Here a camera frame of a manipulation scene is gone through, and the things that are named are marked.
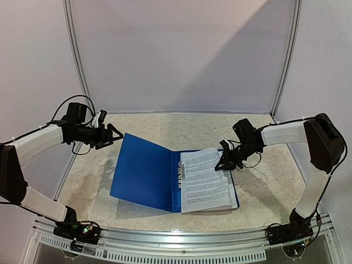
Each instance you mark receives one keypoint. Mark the aluminium front rail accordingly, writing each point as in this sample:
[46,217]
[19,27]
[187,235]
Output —
[136,246]

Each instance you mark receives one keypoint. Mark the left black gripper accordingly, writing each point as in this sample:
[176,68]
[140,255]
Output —
[103,139]

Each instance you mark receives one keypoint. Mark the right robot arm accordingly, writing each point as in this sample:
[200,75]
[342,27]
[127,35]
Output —
[327,150]

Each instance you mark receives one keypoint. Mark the printed paper sheet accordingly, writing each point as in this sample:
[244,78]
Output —
[233,193]
[202,187]

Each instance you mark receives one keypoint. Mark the metal folder clip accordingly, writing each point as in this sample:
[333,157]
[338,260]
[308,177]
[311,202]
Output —
[180,174]

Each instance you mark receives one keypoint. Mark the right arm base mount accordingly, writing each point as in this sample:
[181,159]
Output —
[291,231]

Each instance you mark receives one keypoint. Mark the right aluminium frame post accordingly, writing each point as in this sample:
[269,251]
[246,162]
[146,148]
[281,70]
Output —
[293,31]

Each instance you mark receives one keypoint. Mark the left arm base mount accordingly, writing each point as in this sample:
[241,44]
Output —
[81,231]

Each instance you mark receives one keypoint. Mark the blue plastic folder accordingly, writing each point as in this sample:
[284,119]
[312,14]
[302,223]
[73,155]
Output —
[146,175]

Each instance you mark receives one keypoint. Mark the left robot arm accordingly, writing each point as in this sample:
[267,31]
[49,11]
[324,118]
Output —
[30,170]

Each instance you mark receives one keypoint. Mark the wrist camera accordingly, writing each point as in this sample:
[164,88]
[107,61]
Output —
[98,119]
[226,144]

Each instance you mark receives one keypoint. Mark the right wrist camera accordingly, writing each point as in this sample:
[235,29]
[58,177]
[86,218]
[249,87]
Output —
[226,144]

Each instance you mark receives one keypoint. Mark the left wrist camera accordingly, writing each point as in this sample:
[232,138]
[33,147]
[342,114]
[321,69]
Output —
[98,119]

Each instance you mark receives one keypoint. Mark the left aluminium frame post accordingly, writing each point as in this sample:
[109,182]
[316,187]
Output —
[69,19]

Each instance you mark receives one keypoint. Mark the aluminium frame post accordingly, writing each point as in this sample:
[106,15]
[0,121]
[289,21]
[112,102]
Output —
[293,31]
[69,19]

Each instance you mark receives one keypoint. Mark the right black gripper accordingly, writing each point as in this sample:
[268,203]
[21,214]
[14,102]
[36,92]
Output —
[231,156]

